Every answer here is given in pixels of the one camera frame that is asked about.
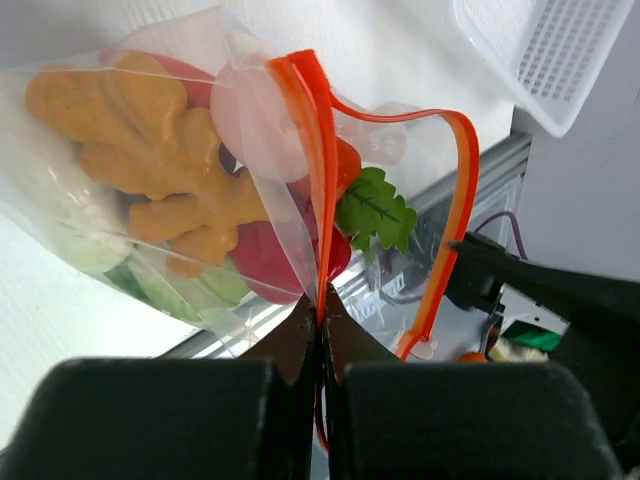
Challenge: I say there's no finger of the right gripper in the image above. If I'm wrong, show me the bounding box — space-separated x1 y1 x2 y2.
444 232 640 361

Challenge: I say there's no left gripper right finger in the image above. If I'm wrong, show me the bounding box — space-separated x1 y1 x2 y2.
323 289 624 479

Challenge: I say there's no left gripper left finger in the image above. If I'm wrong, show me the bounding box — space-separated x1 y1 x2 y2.
1 299 317 479

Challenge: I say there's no red bell pepper toy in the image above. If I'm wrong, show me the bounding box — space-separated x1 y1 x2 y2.
104 50 349 303

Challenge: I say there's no orange carrot toy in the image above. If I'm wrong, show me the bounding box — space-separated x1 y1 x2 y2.
335 139 417 253

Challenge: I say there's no clear orange zip top bag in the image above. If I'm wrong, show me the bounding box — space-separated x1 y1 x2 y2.
1 7 479 359

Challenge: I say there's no pink peach toy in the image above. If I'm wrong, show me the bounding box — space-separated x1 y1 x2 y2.
210 61 308 183

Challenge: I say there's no white daikon radish toy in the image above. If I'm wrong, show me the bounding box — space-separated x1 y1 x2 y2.
1 73 132 274

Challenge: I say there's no yellow ginger root toy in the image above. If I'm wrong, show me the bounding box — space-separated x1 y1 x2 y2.
25 53 268 278

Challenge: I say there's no green cabbage toy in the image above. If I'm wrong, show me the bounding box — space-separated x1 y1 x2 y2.
105 257 250 328

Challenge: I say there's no person in background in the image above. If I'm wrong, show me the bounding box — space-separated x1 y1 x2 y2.
456 321 562 363

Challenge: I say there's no white perforated plastic basket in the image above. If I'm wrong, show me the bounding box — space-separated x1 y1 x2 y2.
448 1 634 138

